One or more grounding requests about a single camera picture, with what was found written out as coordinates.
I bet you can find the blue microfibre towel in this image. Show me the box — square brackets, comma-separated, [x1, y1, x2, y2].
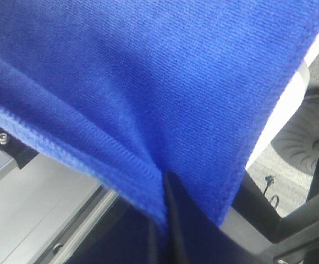
[0, 1, 319, 228]

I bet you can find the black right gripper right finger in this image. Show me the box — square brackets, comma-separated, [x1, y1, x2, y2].
[164, 172, 275, 263]

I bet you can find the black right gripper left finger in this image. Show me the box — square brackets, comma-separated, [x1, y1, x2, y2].
[67, 197, 168, 263]

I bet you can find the aluminium frame rail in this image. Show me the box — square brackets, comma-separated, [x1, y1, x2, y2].
[0, 128, 118, 263]

